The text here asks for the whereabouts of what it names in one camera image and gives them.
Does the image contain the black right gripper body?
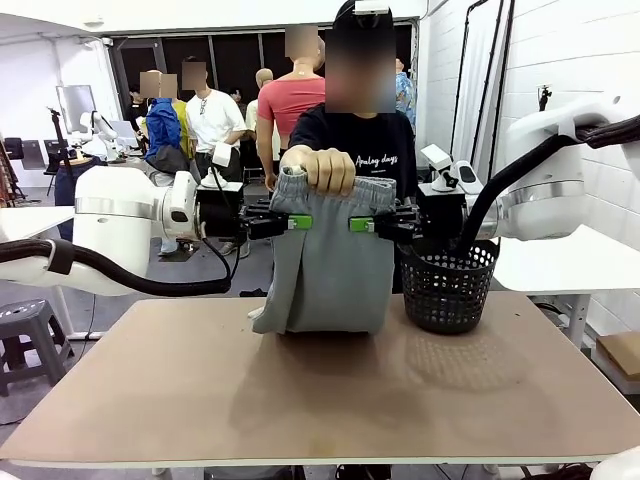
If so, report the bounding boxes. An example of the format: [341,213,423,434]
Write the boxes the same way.
[418,184,467,242]

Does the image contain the black mesh plastic basket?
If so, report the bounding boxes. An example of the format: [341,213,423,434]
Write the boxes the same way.
[399,238,501,335]

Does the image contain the person in white shirt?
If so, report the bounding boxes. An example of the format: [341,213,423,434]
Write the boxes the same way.
[184,62,247,259]

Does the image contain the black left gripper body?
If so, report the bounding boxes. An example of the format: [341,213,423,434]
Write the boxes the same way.
[196,183,247,237]

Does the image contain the black tripod with camera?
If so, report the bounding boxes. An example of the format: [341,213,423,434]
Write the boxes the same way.
[47,107,76,176]

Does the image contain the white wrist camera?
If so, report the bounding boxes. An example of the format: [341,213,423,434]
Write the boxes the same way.
[421,144,459,194]
[199,143,244,189]

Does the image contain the background work table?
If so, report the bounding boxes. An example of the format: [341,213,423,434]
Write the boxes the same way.
[107,149,149,169]

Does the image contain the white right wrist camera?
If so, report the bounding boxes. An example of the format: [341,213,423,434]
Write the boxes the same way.
[421,144,459,194]

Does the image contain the small white side table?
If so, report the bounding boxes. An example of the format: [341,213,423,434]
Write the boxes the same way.
[0,206,75,241]

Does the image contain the brown cardboard box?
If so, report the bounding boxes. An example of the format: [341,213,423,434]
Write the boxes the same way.
[594,329,640,396]

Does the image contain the thin black camera cable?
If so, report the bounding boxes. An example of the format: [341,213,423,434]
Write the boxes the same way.
[200,167,234,292]

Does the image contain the grey plastic stool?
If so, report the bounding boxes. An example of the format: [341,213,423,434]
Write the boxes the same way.
[0,298,75,399]

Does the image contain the black sleeved arm cable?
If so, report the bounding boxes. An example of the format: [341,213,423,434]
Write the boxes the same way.
[457,113,640,254]
[0,238,234,297]

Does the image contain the mannequin with blue jeans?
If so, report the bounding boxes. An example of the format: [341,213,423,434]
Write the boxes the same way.
[54,154,109,241]

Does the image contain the black sleeved left arm cable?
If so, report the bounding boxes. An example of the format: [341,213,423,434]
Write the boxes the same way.
[0,238,234,297]

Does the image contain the mannequin in floral shirt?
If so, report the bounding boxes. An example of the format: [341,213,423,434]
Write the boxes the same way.
[394,57,417,136]

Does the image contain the grey wall board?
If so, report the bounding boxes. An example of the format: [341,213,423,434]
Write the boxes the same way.
[55,84,97,135]

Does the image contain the dark monitor screen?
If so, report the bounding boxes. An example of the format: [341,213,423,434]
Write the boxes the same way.
[22,140,44,170]

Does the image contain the grey training pants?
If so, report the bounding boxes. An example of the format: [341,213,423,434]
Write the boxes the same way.
[249,167,399,336]

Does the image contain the person in black t-shirt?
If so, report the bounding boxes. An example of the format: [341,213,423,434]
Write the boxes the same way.
[288,0,419,201]

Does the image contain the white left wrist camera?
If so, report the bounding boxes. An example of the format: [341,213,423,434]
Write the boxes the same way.
[199,143,244,189]

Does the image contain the person's right hand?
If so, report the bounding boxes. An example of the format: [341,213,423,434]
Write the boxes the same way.
[279,148,357,197]

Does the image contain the black sleeved right arm cable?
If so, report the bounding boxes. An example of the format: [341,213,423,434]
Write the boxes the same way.
[457,113,640,254]

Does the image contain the bald beige mannequin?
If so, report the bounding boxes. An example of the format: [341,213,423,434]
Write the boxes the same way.
[246,68,275,136]

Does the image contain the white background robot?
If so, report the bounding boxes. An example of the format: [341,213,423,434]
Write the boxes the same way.
[79,110,119,161]

